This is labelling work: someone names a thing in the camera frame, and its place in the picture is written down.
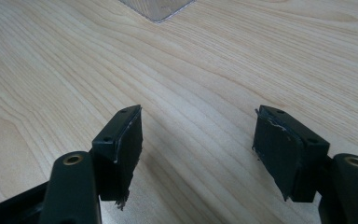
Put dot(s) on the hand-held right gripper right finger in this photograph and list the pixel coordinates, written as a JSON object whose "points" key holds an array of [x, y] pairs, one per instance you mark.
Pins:
{"points": [[287, 152]]}

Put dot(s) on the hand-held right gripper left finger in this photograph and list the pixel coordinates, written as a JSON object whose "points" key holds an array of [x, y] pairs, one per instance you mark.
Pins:
{"points": [[119, 155]]}

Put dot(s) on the clear plastic container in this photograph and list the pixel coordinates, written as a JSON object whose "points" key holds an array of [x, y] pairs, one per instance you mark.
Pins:
{"points": [[158, 8]]}

